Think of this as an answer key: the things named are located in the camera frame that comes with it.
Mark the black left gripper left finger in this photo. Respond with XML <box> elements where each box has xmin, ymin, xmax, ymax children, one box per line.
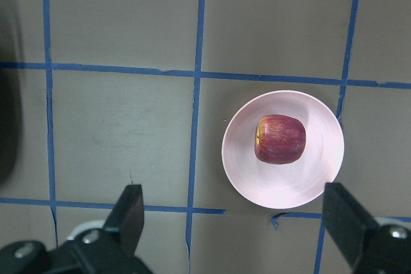
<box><xmin>1</xmin><ymin>184</ymin><xmax>144</xmax><ymax>273</ymax></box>

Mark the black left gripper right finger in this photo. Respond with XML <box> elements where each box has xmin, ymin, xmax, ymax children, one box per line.
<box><xmin>322</xmin><ymin>182</ymin><xmax>410</xmax><ymax>273</ymax></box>

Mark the red apple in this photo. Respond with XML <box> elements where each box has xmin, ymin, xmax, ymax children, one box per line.
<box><xmin>254</xmin><ymin>114</ymin><xmax>306</xmax><ymax>165</ymax></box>

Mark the pink plate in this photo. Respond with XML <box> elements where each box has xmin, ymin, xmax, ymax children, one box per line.
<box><xmin>221</xmin><ymin>90</ymin><xmax>344</xmax><ymax>209</ymax></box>

